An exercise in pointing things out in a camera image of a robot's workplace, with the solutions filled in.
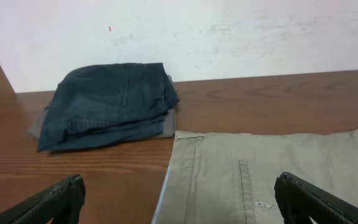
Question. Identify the khaki green shorts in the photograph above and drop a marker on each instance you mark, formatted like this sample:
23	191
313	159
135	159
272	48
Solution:
230	178

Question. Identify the folded navy blue shorts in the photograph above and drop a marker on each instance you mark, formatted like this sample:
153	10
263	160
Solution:
107	102

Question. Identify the folded grey garment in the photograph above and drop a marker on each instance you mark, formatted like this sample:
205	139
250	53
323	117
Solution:
169	124

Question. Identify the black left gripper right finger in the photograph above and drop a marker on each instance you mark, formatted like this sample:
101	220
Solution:
301	202

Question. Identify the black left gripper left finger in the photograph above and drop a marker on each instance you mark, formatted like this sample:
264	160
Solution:
61	203

